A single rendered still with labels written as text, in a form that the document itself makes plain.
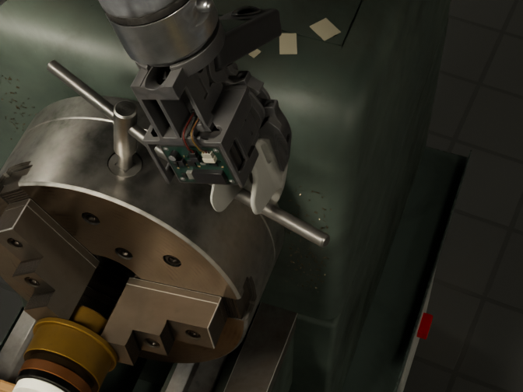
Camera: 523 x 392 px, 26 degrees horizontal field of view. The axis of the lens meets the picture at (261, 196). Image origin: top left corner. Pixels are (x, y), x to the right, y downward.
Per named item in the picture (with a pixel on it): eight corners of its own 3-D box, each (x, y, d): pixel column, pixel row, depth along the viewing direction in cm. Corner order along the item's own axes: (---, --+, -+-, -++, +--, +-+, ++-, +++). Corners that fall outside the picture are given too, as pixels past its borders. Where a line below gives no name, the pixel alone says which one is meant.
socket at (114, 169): (101, 181, 113) (100, 164, 111) (124, 161, 115) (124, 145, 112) (125, 200, 112) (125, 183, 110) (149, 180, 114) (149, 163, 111)
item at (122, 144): (109, 180, 113) (108, 108, 104) (124, 168, 114) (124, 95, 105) (124, 193, 112) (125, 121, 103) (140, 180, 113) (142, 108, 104)
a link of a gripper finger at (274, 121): (248, 172, 97) (212, 101, 91) (255, 156, 98) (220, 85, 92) (298, 174, 95) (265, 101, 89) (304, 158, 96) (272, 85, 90)
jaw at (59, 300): (85, 244, 123) (8, 173, 117) (115, 237, 120) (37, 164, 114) (40, 327, 117) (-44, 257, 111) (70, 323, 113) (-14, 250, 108)
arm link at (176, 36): (129, -40, 86) (222, -44, 82) (152, 6, 89) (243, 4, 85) (88, 28, 82) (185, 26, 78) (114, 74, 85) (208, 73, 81)
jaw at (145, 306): (140, 250, 120) (243, 271, 116) (150, 278, 124) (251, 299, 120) (96, 336, 114) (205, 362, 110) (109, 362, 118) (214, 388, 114)
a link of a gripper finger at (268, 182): (253, 245, 98) (215, 175, 92) (275, 193, 101) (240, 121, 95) (285, 247, 96) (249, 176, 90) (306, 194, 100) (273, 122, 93)
